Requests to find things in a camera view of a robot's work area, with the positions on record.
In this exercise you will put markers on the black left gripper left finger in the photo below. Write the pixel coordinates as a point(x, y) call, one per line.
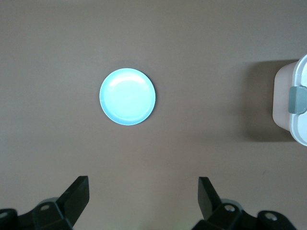
point(67, 206)

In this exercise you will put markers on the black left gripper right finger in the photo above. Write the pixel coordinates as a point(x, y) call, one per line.
point(211, 206)

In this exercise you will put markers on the light blue round plate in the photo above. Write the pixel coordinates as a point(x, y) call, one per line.
point(127, 95)

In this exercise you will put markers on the white lidded storage box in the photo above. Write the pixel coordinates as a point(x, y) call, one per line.
point(281, 95)

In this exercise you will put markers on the brown table mat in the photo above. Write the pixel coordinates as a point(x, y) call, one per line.
point(48, 72)

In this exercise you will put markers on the grey box latch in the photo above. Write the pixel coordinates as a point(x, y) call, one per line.
point(298, 99)

